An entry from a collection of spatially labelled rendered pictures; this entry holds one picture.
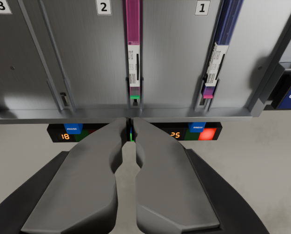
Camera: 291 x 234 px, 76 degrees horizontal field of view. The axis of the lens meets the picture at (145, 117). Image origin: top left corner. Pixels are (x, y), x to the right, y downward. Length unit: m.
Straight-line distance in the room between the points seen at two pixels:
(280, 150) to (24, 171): 1.42
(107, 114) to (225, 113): 0.19
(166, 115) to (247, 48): 0.14
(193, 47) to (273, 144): 1.08
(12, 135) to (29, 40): 0.99
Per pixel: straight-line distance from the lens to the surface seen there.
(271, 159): 1.31
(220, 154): 1.15
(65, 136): 0.40
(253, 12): 0.28
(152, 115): 0.30
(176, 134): 0.38
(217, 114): 0.33
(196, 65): 0.28
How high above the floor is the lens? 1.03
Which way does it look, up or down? 88 degrees down
